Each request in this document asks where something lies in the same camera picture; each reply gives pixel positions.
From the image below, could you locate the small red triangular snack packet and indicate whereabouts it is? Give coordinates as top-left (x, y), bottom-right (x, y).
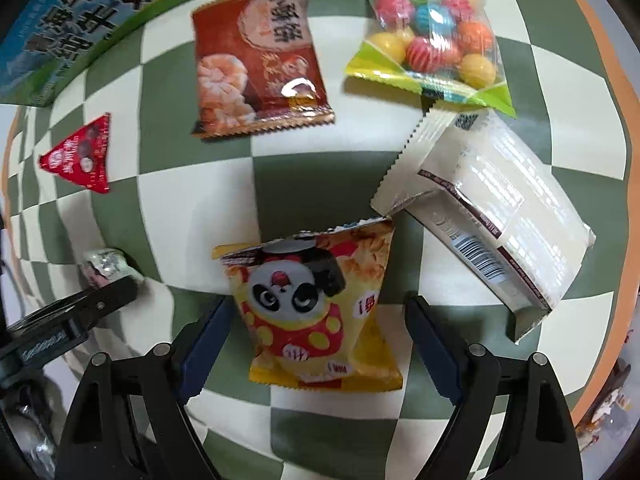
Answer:
top-left (38, 112), bottom-right (112, 195)

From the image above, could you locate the brown shrimp snack packet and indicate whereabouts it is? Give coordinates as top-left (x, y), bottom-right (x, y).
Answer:
top-left (191, 0), bottom-right (335, 140)

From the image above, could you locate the colourful candy ball packet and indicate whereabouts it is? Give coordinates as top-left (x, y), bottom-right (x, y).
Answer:
top-left (344, 0), bottom-right (517, 120)

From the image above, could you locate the yellow panda snack packet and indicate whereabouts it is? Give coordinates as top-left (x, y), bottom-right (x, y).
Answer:
top-left (212, 216), bottom-right (404, 392)

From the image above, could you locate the colourful clutter pile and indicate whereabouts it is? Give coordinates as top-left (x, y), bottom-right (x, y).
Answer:
top-left (574, 357), bottom-right (633, 443)

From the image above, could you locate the small silver candy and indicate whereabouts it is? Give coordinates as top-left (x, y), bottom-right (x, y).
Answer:
top-left (81, 246), bottom-right (144, 289)

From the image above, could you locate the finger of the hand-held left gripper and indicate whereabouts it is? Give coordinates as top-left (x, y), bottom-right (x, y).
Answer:
top-left (0, 276), bottom-right (139, 348)

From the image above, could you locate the green checkered mat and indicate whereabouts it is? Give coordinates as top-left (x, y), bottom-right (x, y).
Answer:
top-left (0, 0), bottom-right (640, 480)

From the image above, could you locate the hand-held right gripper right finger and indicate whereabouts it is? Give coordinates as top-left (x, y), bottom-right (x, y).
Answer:
top-left (404, 295), bottom-right (587, 480)

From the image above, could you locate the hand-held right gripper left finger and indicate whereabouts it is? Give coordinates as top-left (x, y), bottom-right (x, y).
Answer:
top-left (54, 297), bottom-right (234, 480)

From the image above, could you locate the cardboard box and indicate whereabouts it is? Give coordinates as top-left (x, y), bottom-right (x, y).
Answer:
top-left (0, 0), bottom-right (283, 109)

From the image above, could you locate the white snack packet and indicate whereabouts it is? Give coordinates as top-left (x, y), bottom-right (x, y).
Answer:
top-left (369, 102), bottom-right (597, 345)

